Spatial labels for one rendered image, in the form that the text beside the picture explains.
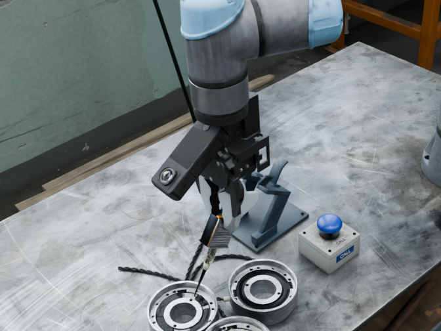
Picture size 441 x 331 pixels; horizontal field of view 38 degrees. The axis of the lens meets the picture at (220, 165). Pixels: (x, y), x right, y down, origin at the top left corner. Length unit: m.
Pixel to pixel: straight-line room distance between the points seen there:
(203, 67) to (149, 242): 0.44
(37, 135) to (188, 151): 1.80
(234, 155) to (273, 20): 0.19
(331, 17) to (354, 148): 0.56
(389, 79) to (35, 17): 1.36
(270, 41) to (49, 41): 1.77
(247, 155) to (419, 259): 0.37
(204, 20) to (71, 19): 1.78
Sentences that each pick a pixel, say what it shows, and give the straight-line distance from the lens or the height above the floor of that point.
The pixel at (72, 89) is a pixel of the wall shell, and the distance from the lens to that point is 2.61.
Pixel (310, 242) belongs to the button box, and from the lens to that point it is 1.05.
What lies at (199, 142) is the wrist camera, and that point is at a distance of 0.85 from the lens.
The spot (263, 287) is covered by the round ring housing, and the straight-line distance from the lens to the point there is 1.03.
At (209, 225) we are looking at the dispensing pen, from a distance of 0.95.
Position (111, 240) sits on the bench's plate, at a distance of 1.16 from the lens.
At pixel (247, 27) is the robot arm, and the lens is 0.77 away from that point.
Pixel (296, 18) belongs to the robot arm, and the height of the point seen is 1.25.
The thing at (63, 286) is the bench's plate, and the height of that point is 0.80.
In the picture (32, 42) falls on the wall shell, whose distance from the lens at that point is 2.47.
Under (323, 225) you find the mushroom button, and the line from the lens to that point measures 1.04.
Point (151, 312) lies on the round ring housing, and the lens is 1.00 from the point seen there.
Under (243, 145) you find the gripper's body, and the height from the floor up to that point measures 1.07.
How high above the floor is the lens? 1.58
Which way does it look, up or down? 38 degrees down
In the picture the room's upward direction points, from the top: 6 degrees counter-clockwise
